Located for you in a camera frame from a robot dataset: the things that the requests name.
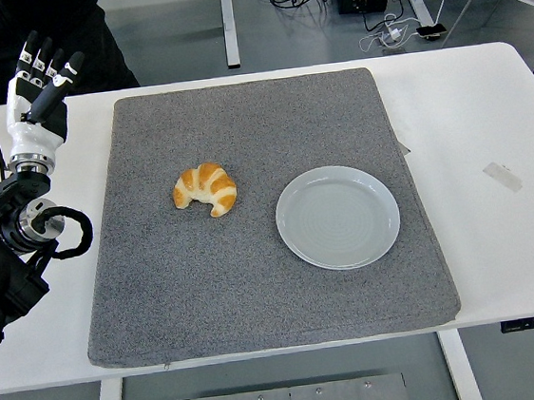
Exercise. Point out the golden croissant bread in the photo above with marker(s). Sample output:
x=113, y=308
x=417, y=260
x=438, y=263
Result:
x=208, y=187

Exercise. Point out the small grey mat tag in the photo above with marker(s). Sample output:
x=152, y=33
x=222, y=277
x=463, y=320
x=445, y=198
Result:
x=404, y=146

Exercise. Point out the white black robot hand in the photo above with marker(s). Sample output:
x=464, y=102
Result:
x=26, y=134

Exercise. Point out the grey fabric mat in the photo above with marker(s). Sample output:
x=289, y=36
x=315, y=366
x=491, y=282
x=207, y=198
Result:
x=209, y=287

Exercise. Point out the clear tape strip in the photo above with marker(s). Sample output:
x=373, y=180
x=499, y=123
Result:
x=502, y=176

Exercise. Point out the round grey plate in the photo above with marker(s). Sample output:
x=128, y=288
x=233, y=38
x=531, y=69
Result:
x=341, y=221

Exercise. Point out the black phone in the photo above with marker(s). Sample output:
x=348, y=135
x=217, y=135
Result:
x=432, y=31

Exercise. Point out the white table leg with foot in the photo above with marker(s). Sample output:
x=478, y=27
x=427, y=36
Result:
x=228, y=22

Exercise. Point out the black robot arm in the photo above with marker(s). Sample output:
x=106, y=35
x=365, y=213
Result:
x=8, y=284

